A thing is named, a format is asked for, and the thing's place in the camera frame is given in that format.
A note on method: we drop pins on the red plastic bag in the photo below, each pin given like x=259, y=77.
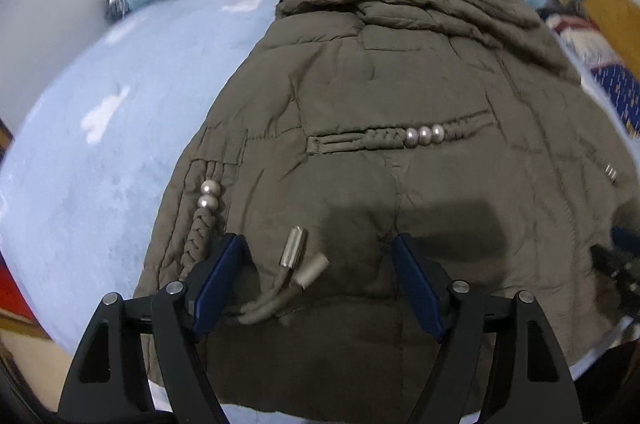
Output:
x=12, y=291

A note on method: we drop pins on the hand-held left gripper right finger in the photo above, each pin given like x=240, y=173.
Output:
x=417, y=289

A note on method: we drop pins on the light blue cloud-print bed sheet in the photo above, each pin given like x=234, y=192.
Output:
x=100, y=179

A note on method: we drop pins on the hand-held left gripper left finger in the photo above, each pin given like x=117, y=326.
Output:
x=220, y=284

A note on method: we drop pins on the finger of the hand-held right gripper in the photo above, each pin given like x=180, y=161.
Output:
x=625, y=238

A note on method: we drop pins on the dark blue starry pillow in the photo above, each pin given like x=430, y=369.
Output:
x=622, y=93

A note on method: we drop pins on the brown quilted coat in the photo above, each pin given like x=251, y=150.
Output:
x=375, y=78

